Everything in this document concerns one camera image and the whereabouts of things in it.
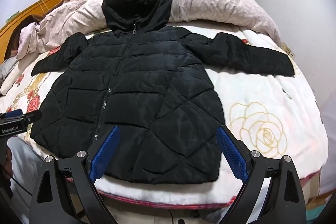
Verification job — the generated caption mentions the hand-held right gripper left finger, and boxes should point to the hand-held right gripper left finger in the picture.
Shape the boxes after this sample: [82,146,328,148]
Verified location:
[29,126,121,224]

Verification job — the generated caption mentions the dark brown cloth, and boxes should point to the dark brown cloth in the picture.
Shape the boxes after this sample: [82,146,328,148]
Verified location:
[7,15,40,56]

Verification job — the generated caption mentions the pale pink patterned duvet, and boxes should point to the pale pink patterned duvet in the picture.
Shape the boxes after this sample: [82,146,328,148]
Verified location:
[35,0,281,54]

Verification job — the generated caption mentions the white floral bed blanket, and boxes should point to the white floral bed blanket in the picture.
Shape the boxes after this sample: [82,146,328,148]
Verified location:
[0,25,330,210]

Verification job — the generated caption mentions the yellow wooden headboard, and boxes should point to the yellow wooden headboard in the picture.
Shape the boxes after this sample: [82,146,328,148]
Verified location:
[0,0,66,62]

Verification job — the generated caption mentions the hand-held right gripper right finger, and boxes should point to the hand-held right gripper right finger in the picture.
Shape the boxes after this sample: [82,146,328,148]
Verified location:
[216,125,307,224]

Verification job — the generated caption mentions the paper tags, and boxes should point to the paper tags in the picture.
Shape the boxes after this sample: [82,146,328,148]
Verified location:
[281,42,296,59]

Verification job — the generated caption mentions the grey cloth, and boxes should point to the grey cloth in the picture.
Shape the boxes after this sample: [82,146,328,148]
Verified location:
[0,57,20,80]

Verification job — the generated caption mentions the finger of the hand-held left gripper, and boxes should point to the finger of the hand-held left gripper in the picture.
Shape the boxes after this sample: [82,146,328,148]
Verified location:
[5,109,42,125]

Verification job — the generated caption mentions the black hooded puffer jacket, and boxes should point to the black hooded puffer jacket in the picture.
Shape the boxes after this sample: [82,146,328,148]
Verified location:
[30,0,295,184]

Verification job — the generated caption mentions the pink pillow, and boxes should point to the pink pillow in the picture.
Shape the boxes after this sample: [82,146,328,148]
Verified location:
[17,22,44,59]

